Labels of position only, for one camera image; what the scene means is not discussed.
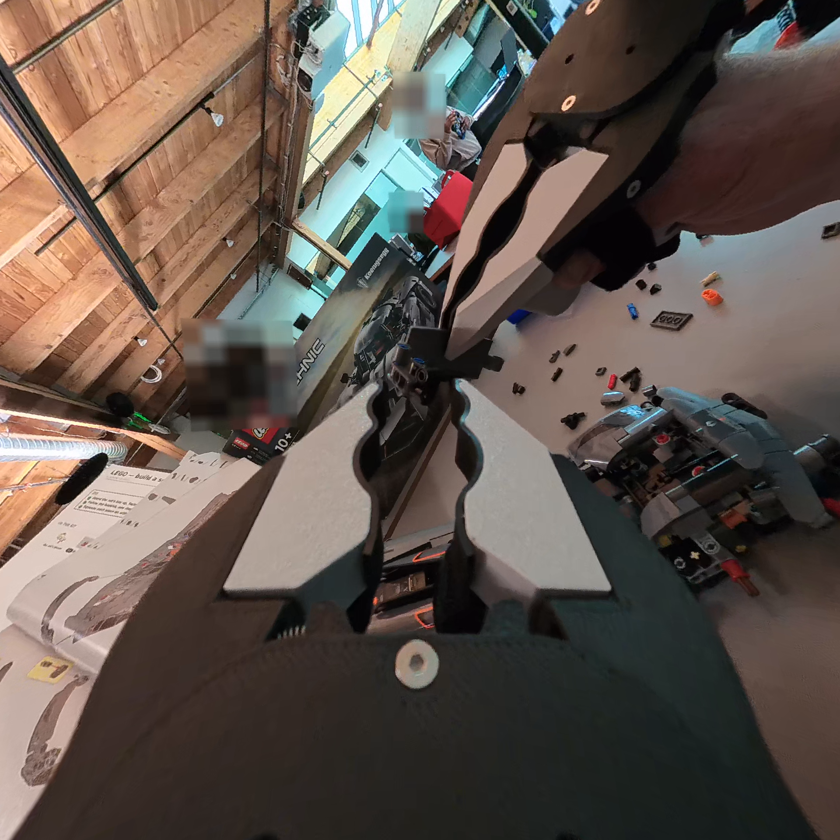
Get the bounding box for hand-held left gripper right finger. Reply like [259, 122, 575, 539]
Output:
[453, 379, 616, 631]

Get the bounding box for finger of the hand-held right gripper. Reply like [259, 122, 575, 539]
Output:
[449, 151, 610, 361]
[438, 142, 539, 329]

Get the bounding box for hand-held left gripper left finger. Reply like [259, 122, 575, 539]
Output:
[223, 382, 387, 631]

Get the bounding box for grey toy brick car model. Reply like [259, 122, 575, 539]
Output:
[567, 387, 840, 595]

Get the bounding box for toy car set box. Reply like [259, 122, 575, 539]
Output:
[223, 233, 460, 526]

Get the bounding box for person's right hand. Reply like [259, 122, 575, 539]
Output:
[655, 46, 840, 245]

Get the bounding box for red bag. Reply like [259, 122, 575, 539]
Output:
[423, 171, 473, 247]

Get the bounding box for scattered small black toy bricks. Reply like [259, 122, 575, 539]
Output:
[512, 259, 664, 431]

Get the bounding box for white ceiling box unit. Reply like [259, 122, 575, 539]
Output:
[298, 13, 349, 86]

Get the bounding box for building instruction booklet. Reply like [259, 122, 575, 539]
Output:
[0, 456, 263, 840]

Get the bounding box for silver spiral ventilation duct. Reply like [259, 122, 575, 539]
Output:
[0, 433, 129, 463]

